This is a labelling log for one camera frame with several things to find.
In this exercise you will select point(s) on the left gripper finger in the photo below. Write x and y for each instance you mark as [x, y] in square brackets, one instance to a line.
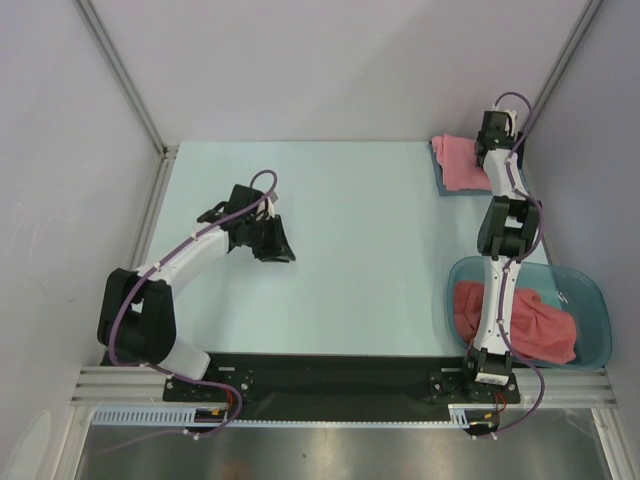
[280, 237]
[278, 254]

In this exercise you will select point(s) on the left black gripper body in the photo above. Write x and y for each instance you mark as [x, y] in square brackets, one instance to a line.
[261, 236]

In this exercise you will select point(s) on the pink t-shirt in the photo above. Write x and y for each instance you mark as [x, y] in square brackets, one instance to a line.
[539, 331]
[457, 162]

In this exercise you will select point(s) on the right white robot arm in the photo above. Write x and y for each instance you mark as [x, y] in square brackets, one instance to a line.
[507, 235]

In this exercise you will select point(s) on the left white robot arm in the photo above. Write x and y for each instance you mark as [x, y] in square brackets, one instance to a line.
[138, 321]

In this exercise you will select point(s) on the folded blue-grey t-shirt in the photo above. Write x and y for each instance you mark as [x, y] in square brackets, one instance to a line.
[445, 185]

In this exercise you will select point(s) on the teal plastic basin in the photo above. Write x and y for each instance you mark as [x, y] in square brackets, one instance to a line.
[563, 288]

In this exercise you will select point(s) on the crumpled pink t-shirt in basin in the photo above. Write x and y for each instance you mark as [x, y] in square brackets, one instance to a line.
[539, 331]

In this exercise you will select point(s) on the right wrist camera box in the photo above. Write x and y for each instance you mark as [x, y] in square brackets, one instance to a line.
[501, 122]

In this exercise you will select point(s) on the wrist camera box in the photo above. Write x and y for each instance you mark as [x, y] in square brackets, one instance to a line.
[501, 122]
[243, 197]

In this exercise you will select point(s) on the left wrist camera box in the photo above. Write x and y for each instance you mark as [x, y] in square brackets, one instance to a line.
[243, 197]

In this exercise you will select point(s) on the right aluminium frame post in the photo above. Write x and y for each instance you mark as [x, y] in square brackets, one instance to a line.
[560, 67]

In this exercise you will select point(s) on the aluminium frame post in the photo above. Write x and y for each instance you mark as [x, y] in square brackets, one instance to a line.
[560, 67]
[114, 62]

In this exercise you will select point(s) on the white slotted cable duct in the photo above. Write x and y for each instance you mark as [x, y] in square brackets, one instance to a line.
[445, 417]

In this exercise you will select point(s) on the left aluminium frame post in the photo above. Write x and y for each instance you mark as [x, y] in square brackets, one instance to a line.
[114, 62]

